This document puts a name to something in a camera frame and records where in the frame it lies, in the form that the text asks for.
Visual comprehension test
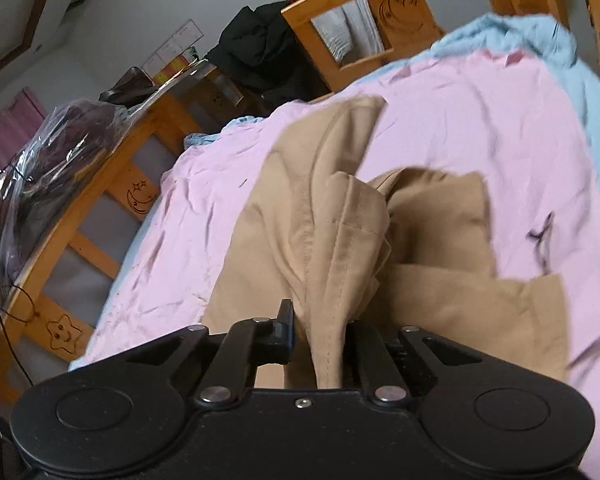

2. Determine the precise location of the pink floral quilt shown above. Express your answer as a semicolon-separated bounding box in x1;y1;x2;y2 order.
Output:
83;50;600;479

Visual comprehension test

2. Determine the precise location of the light blue bed sheet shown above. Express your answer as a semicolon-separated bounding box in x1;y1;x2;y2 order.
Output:
80;14;600;380

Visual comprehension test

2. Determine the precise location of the tan khaki jacket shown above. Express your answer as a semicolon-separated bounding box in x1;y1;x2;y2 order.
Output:
204;96;568;389

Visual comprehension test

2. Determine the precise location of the grey white striped cloth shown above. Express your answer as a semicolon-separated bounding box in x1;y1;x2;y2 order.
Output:
311;0;385;66

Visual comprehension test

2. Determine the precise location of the dark brown bag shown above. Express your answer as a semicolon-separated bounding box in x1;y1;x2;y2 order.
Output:
98;66;158;108

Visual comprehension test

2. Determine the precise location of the clear plastic bag of clothes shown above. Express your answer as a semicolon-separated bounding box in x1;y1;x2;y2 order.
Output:
0;99;140;308

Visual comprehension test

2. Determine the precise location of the black clothes pile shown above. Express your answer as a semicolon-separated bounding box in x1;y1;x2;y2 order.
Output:
206;0;328;108

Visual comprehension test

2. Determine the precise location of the wall paper chart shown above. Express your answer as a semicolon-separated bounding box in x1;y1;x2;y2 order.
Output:
140;20;204;86

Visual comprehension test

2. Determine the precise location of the wooden bed frame rail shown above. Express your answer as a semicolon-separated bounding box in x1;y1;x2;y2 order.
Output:
0;0;600;408

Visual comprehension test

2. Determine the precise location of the pink curtain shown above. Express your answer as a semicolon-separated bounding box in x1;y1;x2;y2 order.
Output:
0;88;46;170

